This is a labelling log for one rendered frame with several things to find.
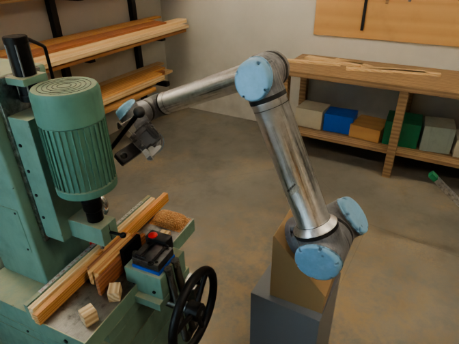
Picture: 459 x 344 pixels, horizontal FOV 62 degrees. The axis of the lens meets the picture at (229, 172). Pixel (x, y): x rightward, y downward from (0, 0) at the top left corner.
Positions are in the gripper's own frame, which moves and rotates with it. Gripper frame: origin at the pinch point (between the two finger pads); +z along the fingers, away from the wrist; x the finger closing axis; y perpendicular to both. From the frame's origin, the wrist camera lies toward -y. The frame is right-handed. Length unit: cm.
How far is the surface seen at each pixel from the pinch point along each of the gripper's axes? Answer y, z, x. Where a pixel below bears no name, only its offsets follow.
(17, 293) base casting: -65, -16, 9
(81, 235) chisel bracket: -32.8, -7.0, 9.5
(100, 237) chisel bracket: -27.7, -2.7, 14.4
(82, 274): -39.8, -3.3, 19.1
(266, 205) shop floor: 24, -188, 81
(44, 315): -51, 8, 20
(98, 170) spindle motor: -11.1, 9.9, 0.9
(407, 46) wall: 216, -219, 70
